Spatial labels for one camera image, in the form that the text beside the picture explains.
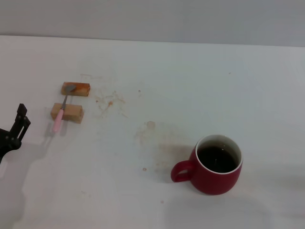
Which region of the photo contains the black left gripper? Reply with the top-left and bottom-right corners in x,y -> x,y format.
0,104 -> 31,165

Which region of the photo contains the pink handled metal spoon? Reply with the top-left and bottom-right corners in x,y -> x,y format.
52,84 -> 77,133

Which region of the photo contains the red ceramic coffee cup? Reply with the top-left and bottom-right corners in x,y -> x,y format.
171,134 -> 244,196

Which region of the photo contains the plain wooden block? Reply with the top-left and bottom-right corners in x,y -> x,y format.
50,103 -> 84,124

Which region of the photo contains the orange stained wooden block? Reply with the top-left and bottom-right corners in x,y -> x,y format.
61,82 -> 92,97

